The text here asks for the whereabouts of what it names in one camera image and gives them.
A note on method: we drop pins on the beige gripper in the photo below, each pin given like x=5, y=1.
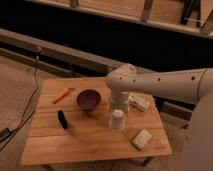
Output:
x=119, y=101

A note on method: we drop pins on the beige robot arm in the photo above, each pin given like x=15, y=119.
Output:
x=188, y=86

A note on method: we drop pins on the black eraser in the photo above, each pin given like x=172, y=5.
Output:
x=62, y=119

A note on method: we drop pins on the white rectangular package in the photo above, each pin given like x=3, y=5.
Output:
x=139, y=103

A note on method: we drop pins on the dark purple bowl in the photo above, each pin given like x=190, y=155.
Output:
x=88, y=99

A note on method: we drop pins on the white sponge block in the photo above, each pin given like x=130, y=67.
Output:
x=141, y=139

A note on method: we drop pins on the wooden board table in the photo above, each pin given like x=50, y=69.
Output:
x=87, y=137

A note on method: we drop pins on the orange carrot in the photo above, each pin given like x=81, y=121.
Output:
x=61, y=95

